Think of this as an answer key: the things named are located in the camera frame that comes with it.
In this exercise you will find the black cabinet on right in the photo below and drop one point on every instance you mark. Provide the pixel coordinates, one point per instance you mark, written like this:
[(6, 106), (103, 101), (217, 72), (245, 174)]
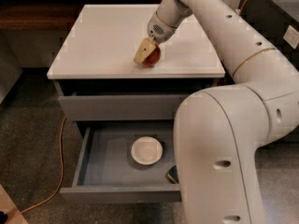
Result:
[(271, 18)]

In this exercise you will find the dark wooden shelf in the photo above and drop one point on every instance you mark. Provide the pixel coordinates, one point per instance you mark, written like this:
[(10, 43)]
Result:
[(46, 15)]

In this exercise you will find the grey drawer cabinet white top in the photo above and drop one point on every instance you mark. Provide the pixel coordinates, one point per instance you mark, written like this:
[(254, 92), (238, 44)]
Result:
[(97, 57)]

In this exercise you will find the grey top drawer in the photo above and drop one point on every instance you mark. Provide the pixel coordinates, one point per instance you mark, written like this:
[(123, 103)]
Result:
[(121, 107)]

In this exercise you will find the green yellow sponge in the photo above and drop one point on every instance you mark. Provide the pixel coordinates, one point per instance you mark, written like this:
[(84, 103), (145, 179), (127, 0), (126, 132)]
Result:
[(172, 175)]

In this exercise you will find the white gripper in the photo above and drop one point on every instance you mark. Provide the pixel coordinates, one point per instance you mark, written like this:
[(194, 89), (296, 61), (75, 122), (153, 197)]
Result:
[(159, 32)]

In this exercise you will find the white wall outlet plate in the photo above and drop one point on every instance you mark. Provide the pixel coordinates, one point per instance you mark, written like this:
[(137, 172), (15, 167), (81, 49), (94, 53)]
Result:
[(291, 36)]

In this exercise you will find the white ceramic bowl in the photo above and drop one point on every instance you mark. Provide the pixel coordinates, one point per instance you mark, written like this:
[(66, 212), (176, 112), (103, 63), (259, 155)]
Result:
[(146, 150)]

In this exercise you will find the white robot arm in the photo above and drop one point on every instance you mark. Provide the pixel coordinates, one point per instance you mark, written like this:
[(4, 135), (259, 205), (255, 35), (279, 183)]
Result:
[(218, 130)]

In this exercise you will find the red apple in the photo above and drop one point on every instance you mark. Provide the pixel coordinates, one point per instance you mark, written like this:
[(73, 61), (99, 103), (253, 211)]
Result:
[(153, 58)]

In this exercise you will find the grey drawer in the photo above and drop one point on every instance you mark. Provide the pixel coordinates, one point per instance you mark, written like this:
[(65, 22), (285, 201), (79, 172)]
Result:
[(121, 107), (107, 173)]

